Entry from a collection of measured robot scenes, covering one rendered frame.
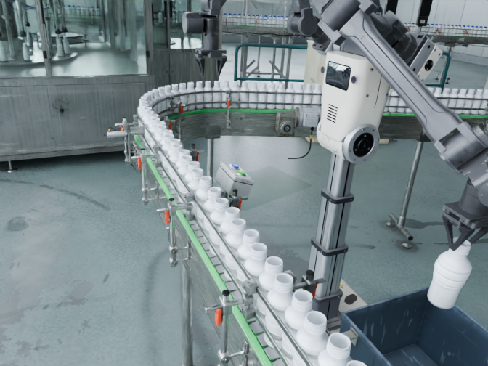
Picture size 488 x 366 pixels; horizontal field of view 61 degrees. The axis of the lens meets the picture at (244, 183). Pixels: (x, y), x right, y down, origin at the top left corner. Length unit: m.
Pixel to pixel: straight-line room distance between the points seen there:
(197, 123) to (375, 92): 1.38
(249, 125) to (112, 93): 1.89
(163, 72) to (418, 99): 5.57
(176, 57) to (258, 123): 3.71
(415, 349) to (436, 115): 0.78
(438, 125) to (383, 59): 0.17
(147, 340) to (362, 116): 1.57
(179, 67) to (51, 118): 2.58
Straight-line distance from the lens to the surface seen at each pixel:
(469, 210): 0.95
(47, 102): 4.26
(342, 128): 1.57
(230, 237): 1.03
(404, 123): 3.04
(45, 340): 2.49
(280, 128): 2.64
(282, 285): 0.84
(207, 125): 2.69
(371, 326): 1.24
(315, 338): 0.78
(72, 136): 4.35
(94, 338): 2.43
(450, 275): 1.01
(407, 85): 0.90
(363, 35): 0.94
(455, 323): 1.30
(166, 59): 6.28
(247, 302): 0.92
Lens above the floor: 1.68
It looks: 25 degrees down
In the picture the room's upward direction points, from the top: 3 degrees clockwise
